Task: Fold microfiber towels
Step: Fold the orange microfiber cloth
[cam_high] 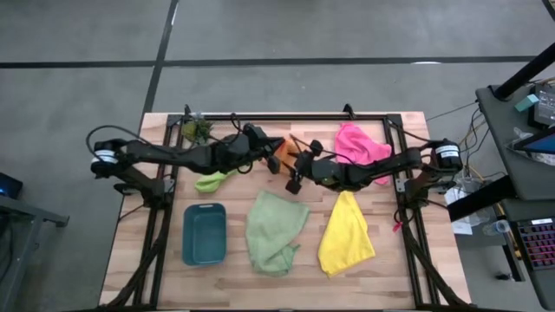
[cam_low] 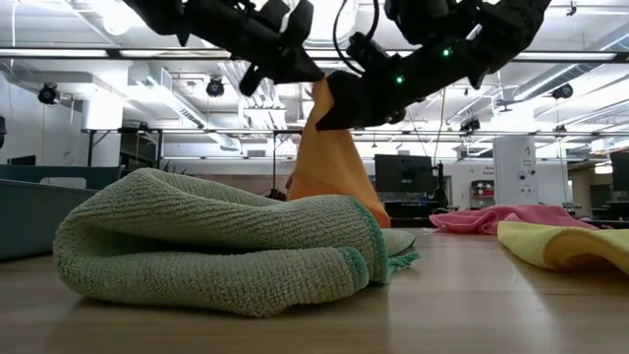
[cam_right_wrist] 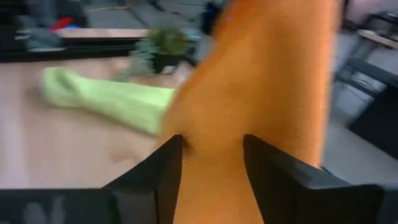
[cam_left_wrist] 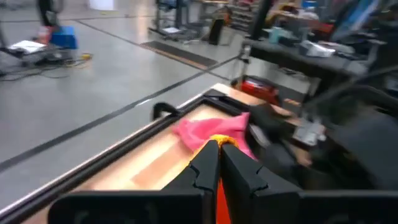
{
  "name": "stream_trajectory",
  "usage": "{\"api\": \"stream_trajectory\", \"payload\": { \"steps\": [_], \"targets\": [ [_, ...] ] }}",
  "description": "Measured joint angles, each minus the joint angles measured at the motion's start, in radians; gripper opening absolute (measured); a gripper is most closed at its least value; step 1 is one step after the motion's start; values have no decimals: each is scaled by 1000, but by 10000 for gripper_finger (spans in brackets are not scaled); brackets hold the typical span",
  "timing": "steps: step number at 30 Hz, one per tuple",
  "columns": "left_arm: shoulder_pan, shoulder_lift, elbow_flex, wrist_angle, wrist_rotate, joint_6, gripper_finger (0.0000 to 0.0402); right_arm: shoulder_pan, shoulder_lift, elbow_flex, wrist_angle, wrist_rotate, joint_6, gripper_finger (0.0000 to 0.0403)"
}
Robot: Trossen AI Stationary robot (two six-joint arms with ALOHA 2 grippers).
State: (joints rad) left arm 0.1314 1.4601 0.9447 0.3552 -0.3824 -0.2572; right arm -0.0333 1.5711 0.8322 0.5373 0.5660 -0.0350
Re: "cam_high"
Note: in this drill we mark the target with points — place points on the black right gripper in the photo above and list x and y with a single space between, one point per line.
308 164

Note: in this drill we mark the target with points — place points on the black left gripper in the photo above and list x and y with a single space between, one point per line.
256 141

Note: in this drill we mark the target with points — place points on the orange microfiber towel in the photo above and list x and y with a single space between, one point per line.
284 154

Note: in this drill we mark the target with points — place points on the sage green towel teal edge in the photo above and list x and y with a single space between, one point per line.
273 229

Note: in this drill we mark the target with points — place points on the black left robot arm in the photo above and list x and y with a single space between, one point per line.
173 154

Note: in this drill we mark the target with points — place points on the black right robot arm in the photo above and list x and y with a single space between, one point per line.
390 167

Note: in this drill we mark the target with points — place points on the pink microfiber towel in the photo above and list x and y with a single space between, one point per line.
357 145

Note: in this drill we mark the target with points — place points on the lime green microfiber towel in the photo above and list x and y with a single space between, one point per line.
210 182

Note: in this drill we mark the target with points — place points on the yellow microfiber towel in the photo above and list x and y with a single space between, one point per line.
344 238

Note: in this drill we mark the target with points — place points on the green artificial plant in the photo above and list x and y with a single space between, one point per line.
197 130

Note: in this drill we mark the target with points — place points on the teal plastic bin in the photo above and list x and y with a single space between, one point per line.
204 236

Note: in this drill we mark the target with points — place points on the red clip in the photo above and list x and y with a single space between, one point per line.
397 227

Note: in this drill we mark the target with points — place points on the white paper sheet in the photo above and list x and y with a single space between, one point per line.
459 225

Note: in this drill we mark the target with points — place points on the clear plastic bottle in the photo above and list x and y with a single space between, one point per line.
498 227

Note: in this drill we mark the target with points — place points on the dark grey desk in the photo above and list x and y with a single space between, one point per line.
520 177

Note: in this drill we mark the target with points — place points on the small teal box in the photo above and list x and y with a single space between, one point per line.
526 103

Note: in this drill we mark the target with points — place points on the black pole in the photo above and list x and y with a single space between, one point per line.
524 71

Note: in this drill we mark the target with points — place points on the tablet with blue screen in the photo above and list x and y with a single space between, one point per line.
542 143

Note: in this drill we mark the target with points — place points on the grey metal table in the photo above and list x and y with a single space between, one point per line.
26 208

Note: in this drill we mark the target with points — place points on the backlit keyboard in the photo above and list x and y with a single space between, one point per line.
537 245

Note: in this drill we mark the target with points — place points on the black electronic device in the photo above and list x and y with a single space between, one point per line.
545 106

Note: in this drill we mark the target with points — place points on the black device blue light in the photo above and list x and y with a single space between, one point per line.
11 186

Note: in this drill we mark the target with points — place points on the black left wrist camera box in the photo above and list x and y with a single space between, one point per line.
274 164

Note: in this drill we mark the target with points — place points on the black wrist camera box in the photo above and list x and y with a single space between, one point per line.
274 164
293 186

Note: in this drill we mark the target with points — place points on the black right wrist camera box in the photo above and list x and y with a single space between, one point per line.
293 186

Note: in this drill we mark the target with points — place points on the black metal table frame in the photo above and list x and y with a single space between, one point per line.
282 117

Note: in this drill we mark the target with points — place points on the black frame clamp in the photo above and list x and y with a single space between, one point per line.
187 112
348 111

